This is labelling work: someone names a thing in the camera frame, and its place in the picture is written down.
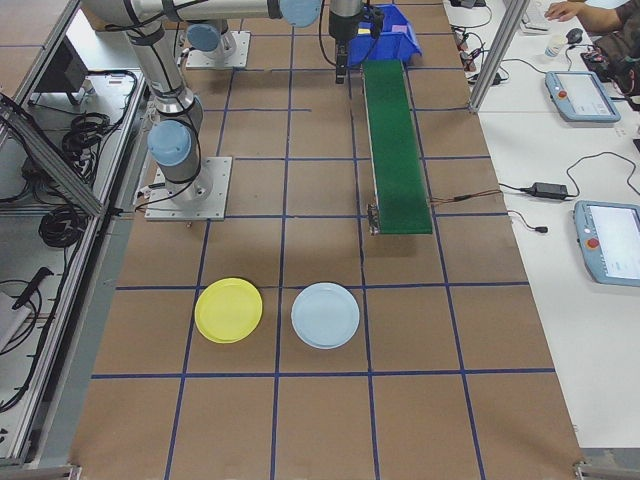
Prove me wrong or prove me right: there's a black cable coil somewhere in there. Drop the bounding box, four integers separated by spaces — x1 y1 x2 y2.
60 112 112 161
38 204 84 251

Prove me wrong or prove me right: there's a black power adapter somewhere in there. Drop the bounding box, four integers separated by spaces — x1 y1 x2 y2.
529 181 571 200

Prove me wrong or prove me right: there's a white keyboard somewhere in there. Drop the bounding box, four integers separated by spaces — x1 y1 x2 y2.
519 0 551 35

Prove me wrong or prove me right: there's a black handle tool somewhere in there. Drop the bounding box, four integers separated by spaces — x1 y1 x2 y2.
10 267 55 310

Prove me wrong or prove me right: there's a V-shaped metal bar frame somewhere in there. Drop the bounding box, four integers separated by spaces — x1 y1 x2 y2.
0 0 174 471

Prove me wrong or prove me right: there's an aluminium profile bar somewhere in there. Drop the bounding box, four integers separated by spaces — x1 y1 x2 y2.
573 459 640 480
37 462 82 480

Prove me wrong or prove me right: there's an aluminium profile post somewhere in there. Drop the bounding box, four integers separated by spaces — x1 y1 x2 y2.
467 0 526 115

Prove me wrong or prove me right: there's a blue grey teach pendant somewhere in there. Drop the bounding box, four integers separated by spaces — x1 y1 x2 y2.
543 69 623 124
572 199 640 289

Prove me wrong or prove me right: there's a black control box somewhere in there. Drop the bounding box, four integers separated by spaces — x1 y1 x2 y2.
32 34 92 106

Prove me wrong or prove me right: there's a seated person dark shirt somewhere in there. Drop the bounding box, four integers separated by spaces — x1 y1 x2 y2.
592 0 640 104

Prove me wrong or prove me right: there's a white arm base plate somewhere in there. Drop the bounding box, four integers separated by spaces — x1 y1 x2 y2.
144 156 234 221
185 30 251 69

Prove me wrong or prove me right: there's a person bare forearm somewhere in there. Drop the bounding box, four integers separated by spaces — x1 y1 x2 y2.
577 2 632 30

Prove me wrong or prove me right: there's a blue plastic bin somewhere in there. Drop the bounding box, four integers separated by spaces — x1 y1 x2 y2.
348 3 424 69

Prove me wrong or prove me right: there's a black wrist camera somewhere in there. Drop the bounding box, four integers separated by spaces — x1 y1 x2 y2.
367 4 387 39

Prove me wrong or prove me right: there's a green conveyor belt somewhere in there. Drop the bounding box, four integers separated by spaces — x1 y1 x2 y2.
360 58 434 237

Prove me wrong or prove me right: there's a person bare hand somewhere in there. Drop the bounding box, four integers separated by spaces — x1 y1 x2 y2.
545 0 581 22

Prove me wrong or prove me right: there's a red conveyor wire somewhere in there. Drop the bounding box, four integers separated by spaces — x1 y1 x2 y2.
429 189 502 205

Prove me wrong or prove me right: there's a light blue plate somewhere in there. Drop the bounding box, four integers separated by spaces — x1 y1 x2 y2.
290 282 361 350

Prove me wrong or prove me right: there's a yellow plate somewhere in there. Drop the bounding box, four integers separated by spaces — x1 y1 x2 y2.
193 277 264 345

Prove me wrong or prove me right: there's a black electronics board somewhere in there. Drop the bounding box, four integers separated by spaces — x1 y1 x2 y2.
579 43 619 76

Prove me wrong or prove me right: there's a black cable with plug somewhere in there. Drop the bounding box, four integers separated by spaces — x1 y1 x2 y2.
507 209 550 236

